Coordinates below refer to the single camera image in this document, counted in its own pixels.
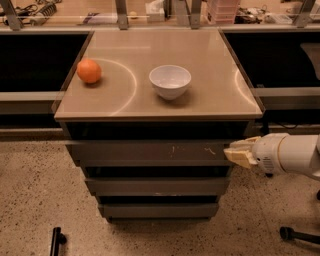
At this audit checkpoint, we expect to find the black chair leg right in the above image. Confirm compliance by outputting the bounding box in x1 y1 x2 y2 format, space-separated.
279 227 320 244

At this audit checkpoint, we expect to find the white tissue box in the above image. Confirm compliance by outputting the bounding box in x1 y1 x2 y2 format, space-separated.
145 0 165 22

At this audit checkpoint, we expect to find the grey bottom drawer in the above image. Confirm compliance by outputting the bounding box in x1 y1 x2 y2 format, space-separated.
98 203 219 219

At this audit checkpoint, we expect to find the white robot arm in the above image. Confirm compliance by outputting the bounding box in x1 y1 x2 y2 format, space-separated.
224 133 320 181

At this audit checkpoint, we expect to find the grey top drawer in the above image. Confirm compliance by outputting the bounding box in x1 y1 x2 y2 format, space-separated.
66 140 233 167

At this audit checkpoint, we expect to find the orange fruit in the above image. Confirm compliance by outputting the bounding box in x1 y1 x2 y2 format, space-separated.
76 59 102 84

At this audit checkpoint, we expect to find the grey middle drawer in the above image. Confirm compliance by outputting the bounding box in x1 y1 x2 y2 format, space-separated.
85 177 229 196

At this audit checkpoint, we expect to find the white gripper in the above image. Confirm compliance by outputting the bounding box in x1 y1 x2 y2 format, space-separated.
224 133 288 174

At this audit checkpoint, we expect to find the black chair leg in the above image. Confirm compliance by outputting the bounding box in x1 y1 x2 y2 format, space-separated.
50 227 67 256
279 227 320 244

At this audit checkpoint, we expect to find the grey drawer cabinet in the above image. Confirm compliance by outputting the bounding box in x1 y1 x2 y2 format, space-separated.
55 28 263 221

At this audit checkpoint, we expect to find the pink plastic container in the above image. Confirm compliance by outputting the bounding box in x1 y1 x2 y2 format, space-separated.
206 0 240 24

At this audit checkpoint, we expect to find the grey drawer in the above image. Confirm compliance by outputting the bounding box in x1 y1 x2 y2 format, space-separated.
98 203 219 219
85 177 229 196
66 140 233 167

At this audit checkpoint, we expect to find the black chair leg left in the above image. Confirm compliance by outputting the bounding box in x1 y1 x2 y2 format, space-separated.
50 227 67 256

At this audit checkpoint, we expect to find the white bowl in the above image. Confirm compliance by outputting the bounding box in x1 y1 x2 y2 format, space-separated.
149 65 191 100

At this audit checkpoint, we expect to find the coiled black cable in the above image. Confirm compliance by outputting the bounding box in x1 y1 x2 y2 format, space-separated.
29 1 58 27

